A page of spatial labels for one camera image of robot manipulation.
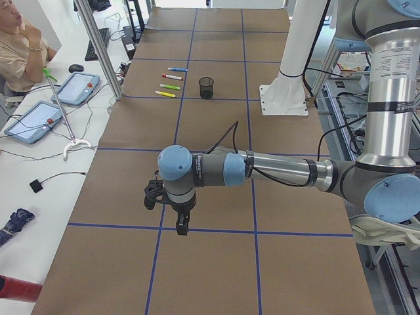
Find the black computer mouse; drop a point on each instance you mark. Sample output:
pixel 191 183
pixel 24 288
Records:
pixel 75 68

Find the brown paper table cover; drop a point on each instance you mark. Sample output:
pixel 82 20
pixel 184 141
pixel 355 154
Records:
pixel 258 248

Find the small black square device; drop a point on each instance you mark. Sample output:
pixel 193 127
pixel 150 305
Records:
pixel 36 185

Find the red cylinder bottle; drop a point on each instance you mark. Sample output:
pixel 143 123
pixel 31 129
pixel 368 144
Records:
pixel 19 290

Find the green highlighter pen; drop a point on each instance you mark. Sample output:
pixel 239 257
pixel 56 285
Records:
pixel 172 87

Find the grey office chair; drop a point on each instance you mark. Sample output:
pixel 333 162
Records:
pixel 372 231

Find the aluminium frame post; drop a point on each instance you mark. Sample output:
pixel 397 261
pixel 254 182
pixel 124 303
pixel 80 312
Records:
pixel 100 49

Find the red capped white marker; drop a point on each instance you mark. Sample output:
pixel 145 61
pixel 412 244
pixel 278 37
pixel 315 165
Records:
pixel 175 77

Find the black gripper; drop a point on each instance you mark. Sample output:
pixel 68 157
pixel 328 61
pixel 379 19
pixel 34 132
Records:
pixel 181 208

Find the seated person beige shirt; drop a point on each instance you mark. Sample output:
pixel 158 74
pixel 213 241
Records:
pixel 24 52

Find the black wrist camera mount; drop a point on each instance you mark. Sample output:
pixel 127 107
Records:
pixel 155 193

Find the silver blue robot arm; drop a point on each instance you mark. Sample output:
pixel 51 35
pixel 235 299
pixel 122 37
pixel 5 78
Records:
pixel 381 181

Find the near blue teach pendant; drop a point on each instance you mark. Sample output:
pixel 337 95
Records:
pixel 35 123

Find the yellow highlighter pen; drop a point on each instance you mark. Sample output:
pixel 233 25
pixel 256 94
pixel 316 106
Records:
pixel 165 94

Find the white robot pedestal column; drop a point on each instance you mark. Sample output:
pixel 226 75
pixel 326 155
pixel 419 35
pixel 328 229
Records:
pixel 286 95

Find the black mesh pen cup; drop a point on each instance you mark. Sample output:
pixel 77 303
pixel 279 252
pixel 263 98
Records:
pixel 206 87

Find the metal reacher grabber tool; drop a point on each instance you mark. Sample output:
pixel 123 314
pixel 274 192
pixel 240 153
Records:
pixel 74 142

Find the folded dark blue umbrella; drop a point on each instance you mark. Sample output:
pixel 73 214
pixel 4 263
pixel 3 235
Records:
pixel 15 224

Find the blue highlighter pen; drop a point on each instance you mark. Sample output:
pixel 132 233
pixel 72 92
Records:
pixel 177 69

